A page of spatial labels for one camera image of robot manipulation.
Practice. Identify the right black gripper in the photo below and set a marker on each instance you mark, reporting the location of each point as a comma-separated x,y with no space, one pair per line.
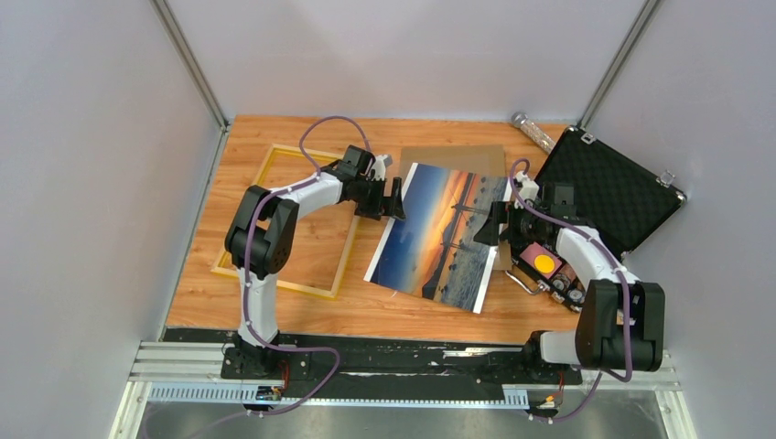
489,232

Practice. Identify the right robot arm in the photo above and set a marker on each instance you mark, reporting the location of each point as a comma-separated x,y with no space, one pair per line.
621,323

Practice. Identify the brown cardboard backing board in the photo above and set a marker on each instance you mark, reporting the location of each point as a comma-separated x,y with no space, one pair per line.
487,160

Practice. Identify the yellow wooden picture frame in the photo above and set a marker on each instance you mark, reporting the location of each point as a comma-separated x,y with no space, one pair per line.
222,264

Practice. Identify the black aluminium chip case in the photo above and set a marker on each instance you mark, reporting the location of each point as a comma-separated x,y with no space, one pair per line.
625,202

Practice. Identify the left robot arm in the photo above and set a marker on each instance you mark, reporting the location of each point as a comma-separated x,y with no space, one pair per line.
262,232

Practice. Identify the sunset landscape photo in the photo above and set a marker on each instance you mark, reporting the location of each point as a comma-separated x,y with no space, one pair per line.
444,209

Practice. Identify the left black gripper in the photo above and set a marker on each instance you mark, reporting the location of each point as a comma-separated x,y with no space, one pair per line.
384,206

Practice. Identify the yellow round chip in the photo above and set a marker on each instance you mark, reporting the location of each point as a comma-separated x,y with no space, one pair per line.
544,264

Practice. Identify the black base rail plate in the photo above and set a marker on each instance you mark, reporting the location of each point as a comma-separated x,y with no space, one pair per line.
390,369

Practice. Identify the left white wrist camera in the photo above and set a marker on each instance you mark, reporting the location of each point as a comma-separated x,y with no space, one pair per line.
380,166

